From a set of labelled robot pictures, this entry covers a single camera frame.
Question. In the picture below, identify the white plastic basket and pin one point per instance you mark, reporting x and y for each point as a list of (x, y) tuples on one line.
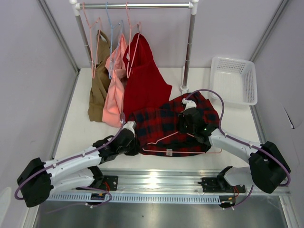
[(234, 80)]

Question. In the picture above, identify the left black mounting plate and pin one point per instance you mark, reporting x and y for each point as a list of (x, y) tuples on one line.
[(109, 183)]

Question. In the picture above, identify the black mounting plate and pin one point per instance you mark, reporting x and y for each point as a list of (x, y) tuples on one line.
[(219, 185), (109, 183)]

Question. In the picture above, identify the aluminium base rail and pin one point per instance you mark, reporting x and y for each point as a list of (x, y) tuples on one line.
[(154, 186)]

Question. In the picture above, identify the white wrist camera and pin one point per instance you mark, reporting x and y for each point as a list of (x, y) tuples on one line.
[(188, 104), (130, 125)]

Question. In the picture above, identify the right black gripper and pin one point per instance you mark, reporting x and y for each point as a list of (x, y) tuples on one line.
[(181, 119)]

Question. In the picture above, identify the pink wire hanger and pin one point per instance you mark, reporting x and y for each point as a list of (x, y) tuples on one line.
[(216, 151)]

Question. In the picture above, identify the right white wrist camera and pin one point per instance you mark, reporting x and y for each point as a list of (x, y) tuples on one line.
[(188, 104)]

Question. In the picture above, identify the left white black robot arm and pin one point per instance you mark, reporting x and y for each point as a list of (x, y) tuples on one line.
[(40, 179)]

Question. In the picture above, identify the pink skirt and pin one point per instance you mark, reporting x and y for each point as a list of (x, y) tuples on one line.
[(113, 106)]

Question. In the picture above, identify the metal clothes rack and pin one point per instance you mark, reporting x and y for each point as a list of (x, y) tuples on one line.
[(192, 5)]

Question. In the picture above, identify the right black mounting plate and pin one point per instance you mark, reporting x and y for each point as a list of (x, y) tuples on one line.
[(219, 185)]

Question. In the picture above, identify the pink hanger holding red skirt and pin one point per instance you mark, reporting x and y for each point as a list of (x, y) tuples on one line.
[(131, 40)]

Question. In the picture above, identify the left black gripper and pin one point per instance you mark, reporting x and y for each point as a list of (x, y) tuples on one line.
[(136, 148)]

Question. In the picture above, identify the pink hanger far left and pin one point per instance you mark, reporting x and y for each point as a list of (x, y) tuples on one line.
[(94, 30)]

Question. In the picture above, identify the solid red skirt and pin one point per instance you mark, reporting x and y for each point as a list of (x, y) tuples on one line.
[(145, 87)]

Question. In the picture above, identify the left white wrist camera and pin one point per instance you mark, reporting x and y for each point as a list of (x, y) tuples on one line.
[(130, 125)]

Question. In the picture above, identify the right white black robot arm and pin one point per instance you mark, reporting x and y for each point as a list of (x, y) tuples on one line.
[(267, 169)]

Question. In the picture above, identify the red plaid skirt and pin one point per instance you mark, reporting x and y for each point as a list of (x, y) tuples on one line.
[(155, 123)]

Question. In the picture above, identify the blue wire hanger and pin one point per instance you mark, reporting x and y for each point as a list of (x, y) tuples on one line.
[(119, 25)]

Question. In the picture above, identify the brown skirt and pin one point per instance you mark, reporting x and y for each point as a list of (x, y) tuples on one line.
[(101, 81)]

